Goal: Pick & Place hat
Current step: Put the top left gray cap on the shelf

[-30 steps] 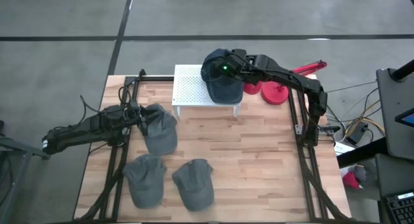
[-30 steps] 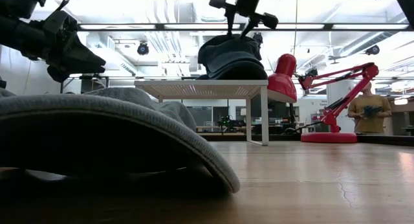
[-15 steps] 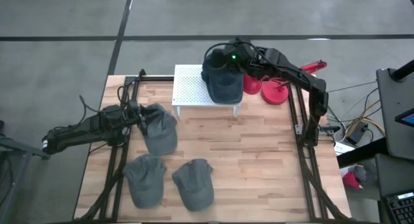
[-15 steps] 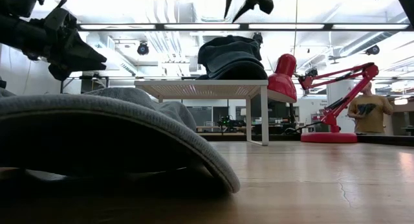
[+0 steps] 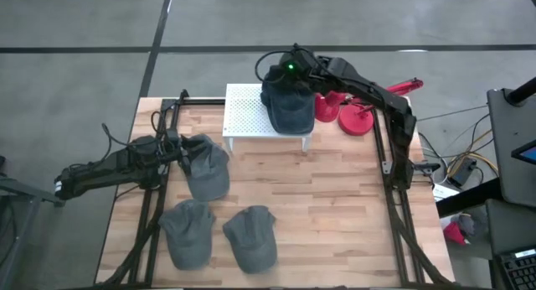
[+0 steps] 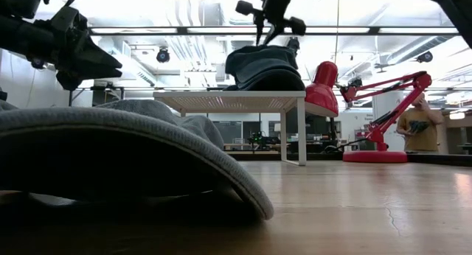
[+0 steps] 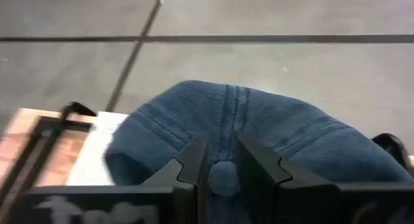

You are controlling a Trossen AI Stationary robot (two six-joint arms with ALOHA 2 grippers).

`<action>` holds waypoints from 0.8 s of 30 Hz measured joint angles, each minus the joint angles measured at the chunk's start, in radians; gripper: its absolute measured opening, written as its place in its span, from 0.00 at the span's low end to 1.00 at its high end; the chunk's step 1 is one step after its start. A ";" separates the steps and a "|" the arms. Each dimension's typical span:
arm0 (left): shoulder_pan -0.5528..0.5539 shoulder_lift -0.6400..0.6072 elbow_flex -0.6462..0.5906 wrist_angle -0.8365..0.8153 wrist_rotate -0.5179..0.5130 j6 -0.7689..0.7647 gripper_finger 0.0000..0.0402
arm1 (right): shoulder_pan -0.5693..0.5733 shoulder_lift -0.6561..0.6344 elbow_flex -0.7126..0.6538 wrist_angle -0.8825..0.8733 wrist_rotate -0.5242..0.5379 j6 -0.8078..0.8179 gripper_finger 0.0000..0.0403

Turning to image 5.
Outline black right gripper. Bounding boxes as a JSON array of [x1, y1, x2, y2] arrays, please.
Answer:
[[269, 46, 322, 89]]

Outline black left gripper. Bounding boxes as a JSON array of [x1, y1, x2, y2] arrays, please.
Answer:
[[160, 133, 210, 179]]

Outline grey baseball cap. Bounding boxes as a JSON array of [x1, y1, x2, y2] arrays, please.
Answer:
[[221, 205, 279, 275], [179, 133, 232, 202], [157, 199, 215, 272]]

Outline dark blue denim cap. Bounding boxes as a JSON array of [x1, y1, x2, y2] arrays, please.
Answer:
[[260, 65, 317, 136]]

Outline white perforated metal shelf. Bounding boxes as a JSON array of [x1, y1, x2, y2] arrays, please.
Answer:
[[221, 83, 314, 153]]

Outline red desk lamp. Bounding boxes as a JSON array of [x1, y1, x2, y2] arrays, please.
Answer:
[[313, 77, 425, 137]]

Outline grey metal stand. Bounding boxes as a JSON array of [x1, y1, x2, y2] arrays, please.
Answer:
[[0, 174, 68, 290]]

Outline white paper sheet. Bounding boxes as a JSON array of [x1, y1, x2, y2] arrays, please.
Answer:
[[430, 183, 461, 203]]

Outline black power box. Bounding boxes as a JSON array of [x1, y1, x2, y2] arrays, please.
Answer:
[[446, 157, 478, 189]]

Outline black bar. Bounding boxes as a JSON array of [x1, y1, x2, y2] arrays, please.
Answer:
[[435, 176, 503, 219]]

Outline red cloth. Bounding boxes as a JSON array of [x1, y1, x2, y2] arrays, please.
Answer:
[[442, 220, 468, 246]]

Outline black pole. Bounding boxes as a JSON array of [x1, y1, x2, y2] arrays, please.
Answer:
[[504, 75, 536, 106]]

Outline grey cart top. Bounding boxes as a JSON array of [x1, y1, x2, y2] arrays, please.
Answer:
[[487, 87, 536, 210]]

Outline tablet with blue screen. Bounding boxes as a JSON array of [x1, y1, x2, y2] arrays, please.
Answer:
[[510, 139, 536, 165]]

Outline black keyboard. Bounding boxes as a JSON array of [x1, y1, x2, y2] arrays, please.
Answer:
[[497, 247, 536, 290]]

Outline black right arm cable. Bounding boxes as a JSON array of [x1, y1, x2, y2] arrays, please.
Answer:
[[254, 49, 294, 84]]

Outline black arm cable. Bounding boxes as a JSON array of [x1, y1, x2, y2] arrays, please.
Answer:
[[254, 49, 294, 84], [100, 109, 168, 151]]

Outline black aluminium frame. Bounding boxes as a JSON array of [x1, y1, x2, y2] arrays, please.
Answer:
[[98, 88, 460, 289]]

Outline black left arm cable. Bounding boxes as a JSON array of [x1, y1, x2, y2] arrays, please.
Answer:
[[100, 109, 168, 151]]

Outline grey floor cable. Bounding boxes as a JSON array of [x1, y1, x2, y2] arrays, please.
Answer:
[[416, 104, 489, 122]]

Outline yellow cable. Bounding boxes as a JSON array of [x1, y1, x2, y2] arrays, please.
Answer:
[[446, 128, 499, 178]]

